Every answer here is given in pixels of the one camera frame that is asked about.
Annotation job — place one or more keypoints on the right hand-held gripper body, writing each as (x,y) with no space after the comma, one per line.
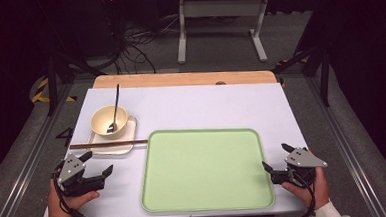
(302,159)

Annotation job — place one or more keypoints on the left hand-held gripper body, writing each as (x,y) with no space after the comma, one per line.
(71,168)

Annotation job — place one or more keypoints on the white square plate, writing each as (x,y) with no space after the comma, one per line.
(116,149)

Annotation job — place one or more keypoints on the cream bowl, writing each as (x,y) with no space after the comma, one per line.
(101,121)

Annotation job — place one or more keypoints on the brown wooden chopstick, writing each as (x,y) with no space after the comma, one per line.
(139,141)
(139,144)

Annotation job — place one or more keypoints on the green tray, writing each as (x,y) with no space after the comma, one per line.
(204,171)

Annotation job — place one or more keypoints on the person's right hand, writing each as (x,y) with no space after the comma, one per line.
(318,190)

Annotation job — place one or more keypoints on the person's left hand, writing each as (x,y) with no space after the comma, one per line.
(61,205)

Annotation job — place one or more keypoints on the black tripod stand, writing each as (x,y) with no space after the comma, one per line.
(51,82)
(325,78)

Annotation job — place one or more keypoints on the white board sheet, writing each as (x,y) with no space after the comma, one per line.
(197,105)

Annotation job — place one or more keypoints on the wooden table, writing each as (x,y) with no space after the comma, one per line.
(179,79)

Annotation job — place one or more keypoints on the aluminium floor rail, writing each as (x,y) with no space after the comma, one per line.
(350,153)
(24,170)

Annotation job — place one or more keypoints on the white metal stand frame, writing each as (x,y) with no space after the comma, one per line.
(222,8)

